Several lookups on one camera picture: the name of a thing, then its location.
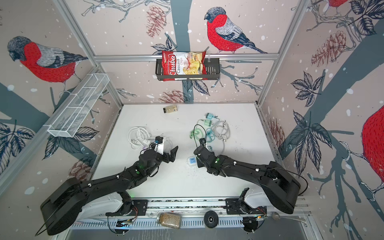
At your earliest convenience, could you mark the white blue small device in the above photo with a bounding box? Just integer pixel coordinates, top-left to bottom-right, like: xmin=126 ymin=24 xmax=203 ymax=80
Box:
xmin=187 ymin=157 xmax=197 ymax=166

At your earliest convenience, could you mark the light green charger cable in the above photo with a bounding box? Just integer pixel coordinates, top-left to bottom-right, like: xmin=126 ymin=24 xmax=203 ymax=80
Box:
xmin=188 ymin=118 xmax=209 ymax=140

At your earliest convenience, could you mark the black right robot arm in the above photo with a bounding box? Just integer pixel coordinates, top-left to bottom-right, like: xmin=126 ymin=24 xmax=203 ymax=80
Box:
xmin=194 ymin=139 xmax=301 ymax=214

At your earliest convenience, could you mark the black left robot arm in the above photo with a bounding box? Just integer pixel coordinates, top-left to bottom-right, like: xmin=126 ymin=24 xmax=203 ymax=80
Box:
xmin=36 ymin=136 xmax=178 ymax=236

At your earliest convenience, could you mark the black round knob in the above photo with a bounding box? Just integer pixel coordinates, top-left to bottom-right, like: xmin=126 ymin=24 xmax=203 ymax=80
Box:
xmin=204 ymin=211 xmax=219 ymax=229

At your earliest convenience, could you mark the glass jar of grains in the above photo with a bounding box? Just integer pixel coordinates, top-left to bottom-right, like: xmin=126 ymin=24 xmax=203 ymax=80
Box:
xmin=157 ymin=213 xmax=182 ymax=229

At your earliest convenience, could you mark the metal spoon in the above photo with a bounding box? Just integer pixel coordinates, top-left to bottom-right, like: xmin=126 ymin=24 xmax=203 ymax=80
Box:
xmin=271 ymin=212 xmax=307 ymax=224

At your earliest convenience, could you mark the red cassava chips bag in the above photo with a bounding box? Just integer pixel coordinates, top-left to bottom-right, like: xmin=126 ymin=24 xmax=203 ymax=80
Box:
xmin=162 ymin=51 xmax=207 ymax=81

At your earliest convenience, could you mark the teal cable bundle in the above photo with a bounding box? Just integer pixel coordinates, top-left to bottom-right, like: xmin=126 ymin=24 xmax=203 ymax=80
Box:
xmin=203 ymin=112 xmax=220 ymax=143

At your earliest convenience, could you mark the thick white power cord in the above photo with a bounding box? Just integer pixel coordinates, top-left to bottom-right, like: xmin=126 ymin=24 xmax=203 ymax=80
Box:
xmin=127 ymin=126 xmax=152 ymax=149

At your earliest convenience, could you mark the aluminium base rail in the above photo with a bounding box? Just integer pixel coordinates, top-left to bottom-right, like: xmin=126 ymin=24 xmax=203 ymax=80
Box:
xmin=70 ymin=198 xmax=311 ymax=234

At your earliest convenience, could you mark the white mesh wall shelf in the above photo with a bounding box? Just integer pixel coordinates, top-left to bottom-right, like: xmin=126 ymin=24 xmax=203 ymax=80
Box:
xmin=48 ymin=73 xmax=110 ymax=138

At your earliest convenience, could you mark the black wire wall basket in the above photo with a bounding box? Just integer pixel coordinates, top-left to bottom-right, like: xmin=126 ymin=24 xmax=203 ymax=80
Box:
xmin=155 ymin=59 xmax=221 ymax=81

